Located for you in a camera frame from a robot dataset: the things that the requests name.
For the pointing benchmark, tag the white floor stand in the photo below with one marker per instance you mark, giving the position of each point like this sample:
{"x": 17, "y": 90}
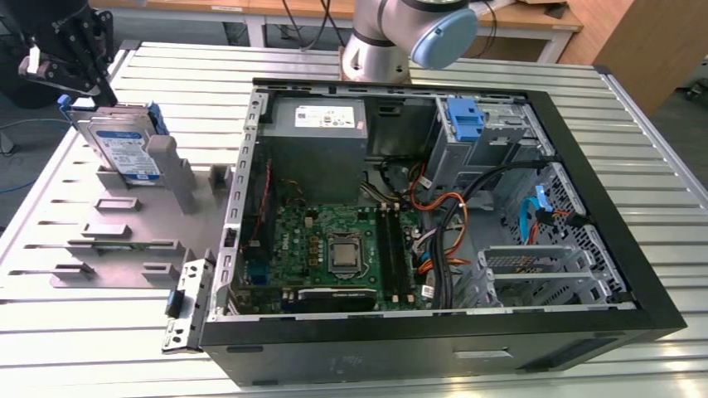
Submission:
{"x": 5, "y": 145}

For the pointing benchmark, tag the silver optical drive cage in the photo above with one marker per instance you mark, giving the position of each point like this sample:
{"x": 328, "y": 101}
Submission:
{"x": 459, "y": 161}

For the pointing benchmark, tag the blue drive bay latch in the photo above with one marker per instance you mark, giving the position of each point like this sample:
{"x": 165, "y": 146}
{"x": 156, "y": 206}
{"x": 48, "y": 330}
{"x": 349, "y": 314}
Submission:
{"x": 464, "y": 120}

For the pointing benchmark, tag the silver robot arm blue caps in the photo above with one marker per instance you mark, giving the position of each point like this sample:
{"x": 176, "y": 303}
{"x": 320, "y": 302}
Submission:
{"x": 376, "y": 54}

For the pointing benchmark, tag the wooden cabinet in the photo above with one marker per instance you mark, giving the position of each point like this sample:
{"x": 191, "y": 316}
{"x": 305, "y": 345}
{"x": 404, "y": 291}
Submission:
{"x": 652, "y": 41}

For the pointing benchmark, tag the black RAM slot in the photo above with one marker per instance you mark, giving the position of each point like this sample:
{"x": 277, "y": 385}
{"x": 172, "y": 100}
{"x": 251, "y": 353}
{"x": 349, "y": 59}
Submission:
{"x": 388, "y": 253}
{"x": 404, "y": 253}

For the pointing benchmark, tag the hard disk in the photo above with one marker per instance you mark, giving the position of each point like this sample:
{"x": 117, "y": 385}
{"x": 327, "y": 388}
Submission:
{"x": 127, "y": 153}

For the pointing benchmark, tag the grey power supply unit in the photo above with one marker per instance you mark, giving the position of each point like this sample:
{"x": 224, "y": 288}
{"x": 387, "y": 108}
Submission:
{"x": 315, "y": 166}

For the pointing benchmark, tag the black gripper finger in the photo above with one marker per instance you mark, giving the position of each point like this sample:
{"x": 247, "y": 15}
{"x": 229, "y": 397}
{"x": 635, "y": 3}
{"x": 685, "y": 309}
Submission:
{"x": 101, "y": 87}
{"x": 55, "y": 74}

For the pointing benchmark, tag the black PC case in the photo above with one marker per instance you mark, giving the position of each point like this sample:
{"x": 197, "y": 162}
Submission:
{"x": 387, "y": 352}

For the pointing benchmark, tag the green RAM stick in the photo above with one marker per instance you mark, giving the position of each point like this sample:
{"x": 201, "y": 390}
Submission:
{"x": 119, "y": 247}

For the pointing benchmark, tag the silver card retention bracket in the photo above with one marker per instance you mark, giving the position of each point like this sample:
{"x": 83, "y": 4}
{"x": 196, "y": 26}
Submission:
{"x": 191, "y": 290}

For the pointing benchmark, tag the silver disk bay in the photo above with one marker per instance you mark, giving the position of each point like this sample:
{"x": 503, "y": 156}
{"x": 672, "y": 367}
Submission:
{"x": 531, "y": 250}

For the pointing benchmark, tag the green motherboard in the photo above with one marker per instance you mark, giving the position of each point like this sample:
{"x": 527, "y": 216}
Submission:
{"x": 299, "y": 232}

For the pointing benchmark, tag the black mesh waste bin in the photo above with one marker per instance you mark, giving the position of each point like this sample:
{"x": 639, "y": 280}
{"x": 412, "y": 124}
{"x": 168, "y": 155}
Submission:
{"x": 21, "y": 97}

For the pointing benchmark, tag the silver CPU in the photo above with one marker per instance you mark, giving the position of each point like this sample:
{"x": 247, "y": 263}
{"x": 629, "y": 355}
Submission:
{"x": 345, "y": 253}

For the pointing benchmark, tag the black CPU socket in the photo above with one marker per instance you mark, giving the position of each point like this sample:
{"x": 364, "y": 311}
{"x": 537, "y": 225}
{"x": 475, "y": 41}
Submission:
{"x": 345, "y": 273}

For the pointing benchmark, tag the grey parts rack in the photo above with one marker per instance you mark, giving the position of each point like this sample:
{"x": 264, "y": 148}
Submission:
{"x": 155, "y": 232}

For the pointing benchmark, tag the black graphics card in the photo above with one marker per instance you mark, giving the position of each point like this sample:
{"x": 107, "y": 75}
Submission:
{"x": 332, "y": 297}

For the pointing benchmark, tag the black chair caster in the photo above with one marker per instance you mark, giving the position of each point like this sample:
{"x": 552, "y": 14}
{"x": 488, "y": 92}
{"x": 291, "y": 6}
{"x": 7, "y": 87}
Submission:
{"x": 697, "y": 89}

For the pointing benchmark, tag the wooden desk white frame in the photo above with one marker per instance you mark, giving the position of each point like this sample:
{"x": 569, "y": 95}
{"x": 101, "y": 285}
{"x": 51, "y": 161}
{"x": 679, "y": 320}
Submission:
{"x": 193, "y": 6}
{"x": 531, "y": 16}

